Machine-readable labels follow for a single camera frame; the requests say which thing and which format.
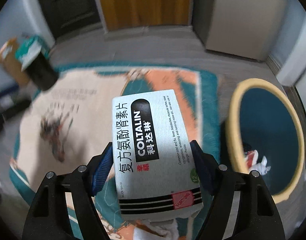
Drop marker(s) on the black paper cup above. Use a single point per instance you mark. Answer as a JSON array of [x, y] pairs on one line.
[[39, 70]]

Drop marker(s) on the teal orange patterned rug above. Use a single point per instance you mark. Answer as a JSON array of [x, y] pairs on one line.
[[72, 122]]

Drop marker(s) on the black entrance door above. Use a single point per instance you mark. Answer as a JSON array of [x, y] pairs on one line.
[[65, 16]]

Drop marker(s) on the white medicine box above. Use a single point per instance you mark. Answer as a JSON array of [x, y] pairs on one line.
[[152, 158]]

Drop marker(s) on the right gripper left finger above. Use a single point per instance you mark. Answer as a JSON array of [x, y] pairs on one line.
[[48, 216]]

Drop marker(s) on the teal tissue pack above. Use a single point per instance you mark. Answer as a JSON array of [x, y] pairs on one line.
[[30, 49]]

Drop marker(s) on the beige refrigerator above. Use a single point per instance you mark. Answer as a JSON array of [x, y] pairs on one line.
[[244, 28]]

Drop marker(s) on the wooden cabinet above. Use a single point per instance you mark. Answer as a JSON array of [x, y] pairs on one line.
[[120, 14]]

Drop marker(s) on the brown cardboard box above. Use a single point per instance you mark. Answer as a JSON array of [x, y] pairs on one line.
[[10, 64]]

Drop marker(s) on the teal yellow-rimmed trash bin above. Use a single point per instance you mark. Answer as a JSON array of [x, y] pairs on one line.
[[262, 116]]

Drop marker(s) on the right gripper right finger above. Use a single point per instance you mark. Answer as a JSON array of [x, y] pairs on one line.
[[257, 214]]

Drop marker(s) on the crumpled white paper trash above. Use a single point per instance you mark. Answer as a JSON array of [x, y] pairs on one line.
[[251, 159]]

